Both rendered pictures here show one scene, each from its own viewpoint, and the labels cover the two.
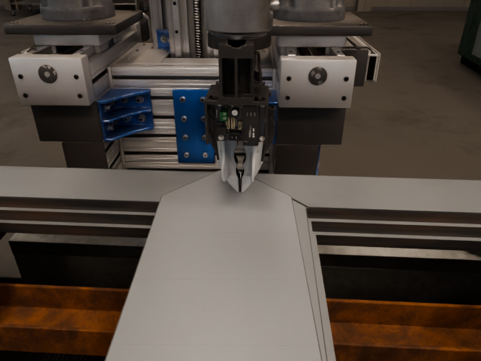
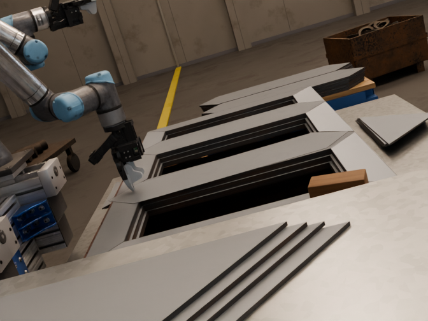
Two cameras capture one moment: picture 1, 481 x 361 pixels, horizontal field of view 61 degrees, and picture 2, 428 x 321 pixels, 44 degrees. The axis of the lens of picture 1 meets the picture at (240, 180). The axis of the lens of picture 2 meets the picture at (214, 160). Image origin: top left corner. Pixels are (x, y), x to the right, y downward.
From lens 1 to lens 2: 1.55 m
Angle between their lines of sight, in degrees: 80
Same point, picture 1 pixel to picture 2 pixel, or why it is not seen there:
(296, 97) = (57, 185)
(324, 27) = (24, 156)
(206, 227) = (159, 188)
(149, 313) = (203, 180)
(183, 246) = (171, 187)
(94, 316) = not seen: hidden behind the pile
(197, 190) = (130, 199)
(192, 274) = (186, 181)
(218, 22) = (122, 117)
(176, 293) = (195, 180)
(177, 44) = not seen: outside the picture
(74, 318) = not seen: hidden behind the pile
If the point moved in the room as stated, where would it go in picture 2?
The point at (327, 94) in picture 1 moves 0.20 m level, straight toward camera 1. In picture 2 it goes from (60, 178) to (115, 165)
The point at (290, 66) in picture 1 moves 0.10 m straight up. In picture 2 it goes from (49, 171) to (37, 141)
